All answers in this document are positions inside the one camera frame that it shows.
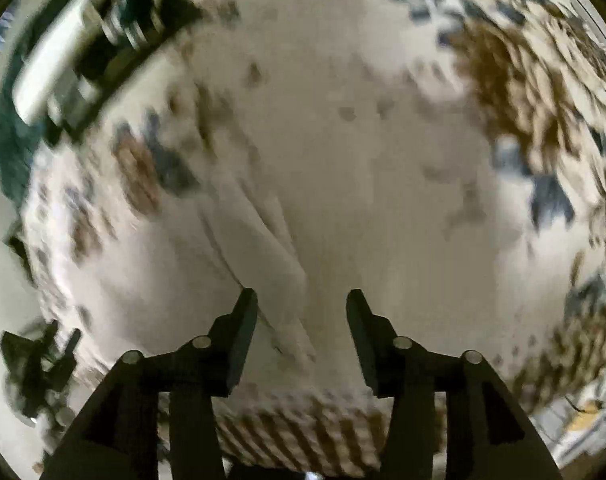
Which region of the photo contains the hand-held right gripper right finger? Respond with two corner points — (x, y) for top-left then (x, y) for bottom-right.
(345, 288), (567, 480)

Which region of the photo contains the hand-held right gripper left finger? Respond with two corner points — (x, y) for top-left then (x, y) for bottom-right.
(40, 287), (260, 480)

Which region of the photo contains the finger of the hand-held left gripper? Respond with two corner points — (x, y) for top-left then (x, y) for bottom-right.
(58, 0), (205, 136)

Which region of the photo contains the white small garment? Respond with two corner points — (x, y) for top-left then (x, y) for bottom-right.
(195, 157), (326, 368)

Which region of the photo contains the dark green cloth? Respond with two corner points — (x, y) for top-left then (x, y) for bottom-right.
(0, 0), (51, 211)

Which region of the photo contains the dark stand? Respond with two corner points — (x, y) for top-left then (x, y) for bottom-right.
(0, 319), (84, 433)

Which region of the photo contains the printed blanket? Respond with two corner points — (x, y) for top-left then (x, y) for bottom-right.
(20, 0), (606, 478)

